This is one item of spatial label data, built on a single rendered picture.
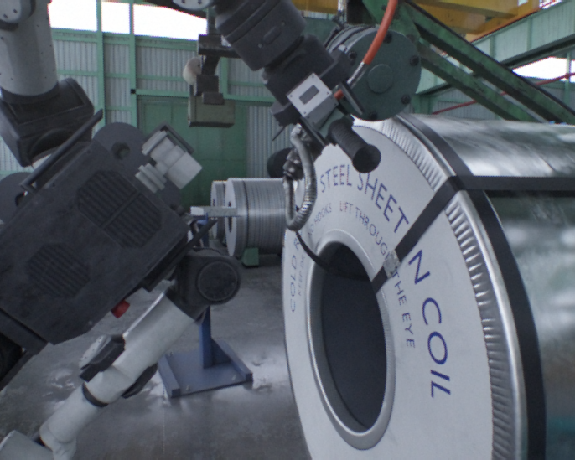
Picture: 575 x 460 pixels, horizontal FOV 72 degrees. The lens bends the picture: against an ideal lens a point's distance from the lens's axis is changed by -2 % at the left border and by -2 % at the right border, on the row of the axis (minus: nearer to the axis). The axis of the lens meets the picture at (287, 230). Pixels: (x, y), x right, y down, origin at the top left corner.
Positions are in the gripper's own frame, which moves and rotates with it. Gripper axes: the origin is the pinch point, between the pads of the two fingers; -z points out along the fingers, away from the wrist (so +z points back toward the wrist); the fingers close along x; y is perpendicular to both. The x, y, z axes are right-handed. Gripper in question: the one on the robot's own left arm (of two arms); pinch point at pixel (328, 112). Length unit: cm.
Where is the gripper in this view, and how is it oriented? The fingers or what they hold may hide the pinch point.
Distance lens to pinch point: 57.4
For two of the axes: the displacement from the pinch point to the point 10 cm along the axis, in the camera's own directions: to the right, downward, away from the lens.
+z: -6.2, -6.0, -5.0
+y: 1.8, 5.1, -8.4
